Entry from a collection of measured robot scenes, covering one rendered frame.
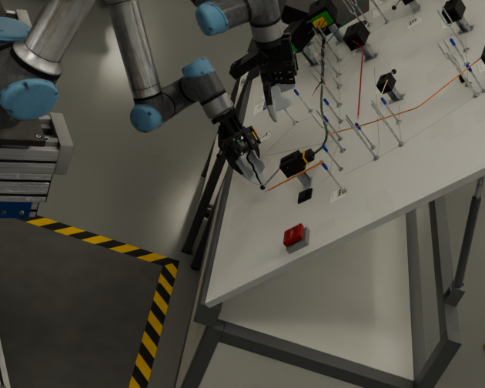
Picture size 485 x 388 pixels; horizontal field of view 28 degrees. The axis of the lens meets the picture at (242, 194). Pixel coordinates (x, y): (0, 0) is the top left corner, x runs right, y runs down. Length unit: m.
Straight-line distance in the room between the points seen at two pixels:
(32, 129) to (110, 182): 1.86
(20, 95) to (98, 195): 2.02
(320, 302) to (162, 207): 1.54
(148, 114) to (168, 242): 1.56
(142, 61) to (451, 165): 0.79
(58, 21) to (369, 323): 1.22
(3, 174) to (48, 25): 0.48
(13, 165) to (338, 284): 0.98
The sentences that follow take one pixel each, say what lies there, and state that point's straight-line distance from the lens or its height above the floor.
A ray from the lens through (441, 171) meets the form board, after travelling 2.22.
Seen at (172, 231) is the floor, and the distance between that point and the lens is 3.98.
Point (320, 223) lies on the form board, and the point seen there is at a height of 1.14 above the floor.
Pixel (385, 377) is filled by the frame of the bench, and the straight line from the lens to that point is 2.57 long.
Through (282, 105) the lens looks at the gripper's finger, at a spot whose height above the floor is 1.33.
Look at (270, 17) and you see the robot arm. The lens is 2.27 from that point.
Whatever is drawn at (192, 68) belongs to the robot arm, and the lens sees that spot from 2.48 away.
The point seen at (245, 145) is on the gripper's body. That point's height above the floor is 1.15.
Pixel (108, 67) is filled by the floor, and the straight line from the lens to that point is 4.90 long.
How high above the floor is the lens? 2.47
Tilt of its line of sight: 35 degrees down
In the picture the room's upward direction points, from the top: 22 degrees clockwise
